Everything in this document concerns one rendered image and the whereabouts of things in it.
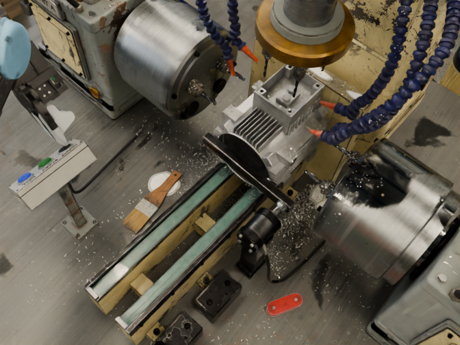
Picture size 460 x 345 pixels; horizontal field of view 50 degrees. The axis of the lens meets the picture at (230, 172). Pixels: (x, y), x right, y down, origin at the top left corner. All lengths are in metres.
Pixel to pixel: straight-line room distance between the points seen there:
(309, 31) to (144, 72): 0.44
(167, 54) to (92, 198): 0.44
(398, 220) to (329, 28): 0.37
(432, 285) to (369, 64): 0.51
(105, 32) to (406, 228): 0.79
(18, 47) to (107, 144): 0.60
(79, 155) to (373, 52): 0.67
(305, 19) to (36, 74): 0.53
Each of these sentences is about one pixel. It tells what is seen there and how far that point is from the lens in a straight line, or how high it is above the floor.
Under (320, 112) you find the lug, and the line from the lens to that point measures 1.11.
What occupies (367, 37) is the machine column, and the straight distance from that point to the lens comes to 1.13.
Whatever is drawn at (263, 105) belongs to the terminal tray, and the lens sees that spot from 1.06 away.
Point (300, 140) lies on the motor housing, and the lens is 1.08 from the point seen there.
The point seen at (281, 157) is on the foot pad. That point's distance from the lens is 1.05.
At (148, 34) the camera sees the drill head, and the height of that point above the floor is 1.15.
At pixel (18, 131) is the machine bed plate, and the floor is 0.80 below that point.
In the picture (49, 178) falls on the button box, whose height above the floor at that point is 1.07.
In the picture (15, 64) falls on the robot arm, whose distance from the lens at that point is 0.86.
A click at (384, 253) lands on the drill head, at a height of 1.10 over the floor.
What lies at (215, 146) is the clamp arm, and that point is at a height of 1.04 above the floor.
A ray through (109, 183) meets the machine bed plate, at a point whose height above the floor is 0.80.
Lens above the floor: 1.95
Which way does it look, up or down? 60 degrees down
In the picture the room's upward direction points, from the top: 5 degrees clockwise
